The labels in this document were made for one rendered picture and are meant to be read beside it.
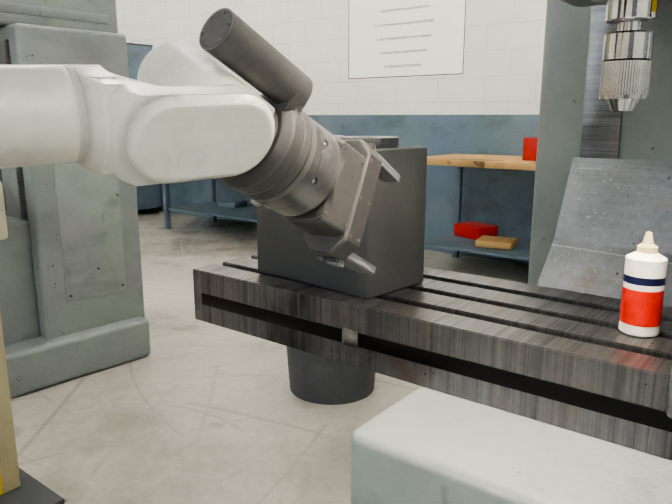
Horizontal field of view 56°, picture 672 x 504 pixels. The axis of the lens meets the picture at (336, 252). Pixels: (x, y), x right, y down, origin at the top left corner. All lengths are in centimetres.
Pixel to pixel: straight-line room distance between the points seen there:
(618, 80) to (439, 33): 497
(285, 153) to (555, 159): 71
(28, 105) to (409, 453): 43
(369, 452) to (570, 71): 74
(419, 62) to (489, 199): 134
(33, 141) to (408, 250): 53
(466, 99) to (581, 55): 437
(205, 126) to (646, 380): 45
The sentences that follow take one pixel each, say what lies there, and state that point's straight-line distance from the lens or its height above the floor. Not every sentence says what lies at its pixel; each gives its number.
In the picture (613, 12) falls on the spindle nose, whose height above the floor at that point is 129.
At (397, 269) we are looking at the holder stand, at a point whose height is 99.
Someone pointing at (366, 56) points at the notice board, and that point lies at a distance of 603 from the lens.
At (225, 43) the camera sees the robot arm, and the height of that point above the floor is 124.
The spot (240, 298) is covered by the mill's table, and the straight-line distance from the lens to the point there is 91.
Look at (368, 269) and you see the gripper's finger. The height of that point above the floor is 103.
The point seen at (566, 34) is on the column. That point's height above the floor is 132.
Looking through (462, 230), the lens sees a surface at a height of 29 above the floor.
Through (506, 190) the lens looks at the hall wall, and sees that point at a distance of 534.
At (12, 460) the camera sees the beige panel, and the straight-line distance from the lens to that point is 231.
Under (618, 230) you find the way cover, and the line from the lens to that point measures 106.
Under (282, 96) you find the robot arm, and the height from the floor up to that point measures 120.
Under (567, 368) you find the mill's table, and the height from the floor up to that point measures 94.
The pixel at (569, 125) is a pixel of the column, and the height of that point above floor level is 117.
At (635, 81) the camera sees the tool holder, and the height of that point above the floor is 122.
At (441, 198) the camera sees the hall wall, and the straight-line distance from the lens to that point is 561.
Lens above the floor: 119
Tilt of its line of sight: 12 degrees down
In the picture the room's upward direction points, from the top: straight up
